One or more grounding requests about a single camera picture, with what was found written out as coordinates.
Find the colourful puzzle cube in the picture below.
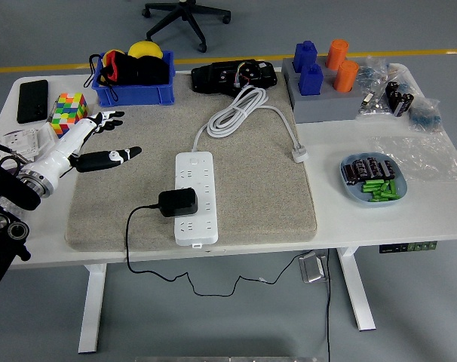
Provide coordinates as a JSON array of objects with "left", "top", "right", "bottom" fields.
[{"left": 49, "top": 92, "right": 89, "bottom": 140}]

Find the green batteries pile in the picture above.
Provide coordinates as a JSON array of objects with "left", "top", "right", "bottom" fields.
[{"left": 360, "top": 179, "right": 398, "bottom": 203}]

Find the white power strip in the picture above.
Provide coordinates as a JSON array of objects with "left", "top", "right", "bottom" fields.
[{"left": 174, "top": 151, "right": 219, "bottom": 250}]

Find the black table control panel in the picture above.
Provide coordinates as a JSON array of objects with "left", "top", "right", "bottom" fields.
[{"left": 378, "top": 241, "right": 439, "bottom": 254}]

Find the bag of blue parts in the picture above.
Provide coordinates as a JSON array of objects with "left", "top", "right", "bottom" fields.
[{"left": 407, "top": 97, "right": 446, "bottom": 133}]

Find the white table leg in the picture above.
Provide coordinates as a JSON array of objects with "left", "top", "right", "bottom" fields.
[
  {"left": 336, "top": 247, "right": 376, "bottom": 332},
  {"left": 78, "top": 263, "right": 108, "bottom": 354}
]

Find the blue plastic block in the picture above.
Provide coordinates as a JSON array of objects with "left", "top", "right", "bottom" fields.
[
  {"left": 298, "top": 63, "right": 324, "bottom": 97},
  {"left": 292, "top": 40, "right": 318, "bottom": 74}
]

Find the grey block holder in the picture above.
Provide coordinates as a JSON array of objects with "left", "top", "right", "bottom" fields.
[{"left": 281, "top": 56, "right": 369, "bottom": 124}]

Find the grey-brown mat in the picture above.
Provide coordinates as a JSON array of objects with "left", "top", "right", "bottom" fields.
[{"left": 64, "top": 71, "right": 318, "bottom": 253}]

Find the black plug adapter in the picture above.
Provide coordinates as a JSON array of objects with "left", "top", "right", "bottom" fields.
[{"left": 158, "top": 188, "right": 198, "bottom": 218}]

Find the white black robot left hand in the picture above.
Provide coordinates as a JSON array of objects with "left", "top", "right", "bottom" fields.
[{"left": 19, "top": 110, "right": 143, "bottom": 189}]

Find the empty clear plastic bag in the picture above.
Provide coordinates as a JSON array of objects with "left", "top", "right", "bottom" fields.
[{"left": 367, "top": 133, "right": 457, "bottom": 184}]

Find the white wall socket panel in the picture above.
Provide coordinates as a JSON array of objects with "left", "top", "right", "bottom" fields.
[{"left": 2, "top": 122, "right": 58, "bottom": 161}]

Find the blue plastic bin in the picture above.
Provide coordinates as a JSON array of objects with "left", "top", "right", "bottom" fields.
[{"left": 91, "top": 51, "right": 176, "bottom": 107}]

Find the black red drawstring pouch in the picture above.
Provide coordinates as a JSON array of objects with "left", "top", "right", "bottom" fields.
[{"left": 84, "top": 49, "right": 169, "bottom": 101}]

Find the black floor cable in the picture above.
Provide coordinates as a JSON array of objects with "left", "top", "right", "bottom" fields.
[{"left": 324, "top": 248, "right": 332, "bottom": 362}]

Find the silver metal pedal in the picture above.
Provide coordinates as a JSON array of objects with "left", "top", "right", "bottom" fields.
[{"left": 298, "top": 253, "right": 330, "bottom": 284}]

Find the black phone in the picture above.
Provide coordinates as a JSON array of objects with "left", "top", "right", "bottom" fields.
[{"left": 16, "top": 79, "right": 49, "bottom": 124}]

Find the clear bag of metal parts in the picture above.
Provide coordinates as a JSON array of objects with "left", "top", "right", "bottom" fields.
[{"left": 354, "top": 56, "right": 418, "bottom": 121}]

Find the orange cylinder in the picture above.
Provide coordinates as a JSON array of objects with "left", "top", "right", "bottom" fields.
[
  {"left": 333, "top": 60, "right": 360, "bottom": 94},
  {"left": 325, "top": 38, "right": 350, "bottom": 71}
]

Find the black capacitors bundle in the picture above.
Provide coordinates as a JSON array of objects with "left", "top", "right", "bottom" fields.
[{"left": 385, "top": 81, "right": 416, "bottom": 118}]

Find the light blue plate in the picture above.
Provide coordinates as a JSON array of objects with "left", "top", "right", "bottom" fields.
[{"left": 339, "top": 152, "right": 408, "bottom": 208}]

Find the thin black adapter cord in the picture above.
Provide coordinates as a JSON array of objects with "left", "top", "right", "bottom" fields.
[{"left": 124, "top": 203, "right": 312, "bottom": 298}]

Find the yellow ball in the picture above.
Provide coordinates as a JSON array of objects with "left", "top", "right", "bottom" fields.
[{"left": 127, "top": 40, "right": 164, "bottom": 60}]

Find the white power strip cord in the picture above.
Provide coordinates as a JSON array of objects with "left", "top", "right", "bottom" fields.
[{"left": 192, "top": 85, "right": 309, "bottom": 164}]

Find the black electronic device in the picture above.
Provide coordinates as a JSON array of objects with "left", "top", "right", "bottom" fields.
[{"left": 191, "top": 59, "right": 279, "bottom": 94}]

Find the black office chair base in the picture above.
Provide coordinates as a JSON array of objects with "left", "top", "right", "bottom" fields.
[{"left": 141, "top": 0, "right": 232, "bottom": 54}]

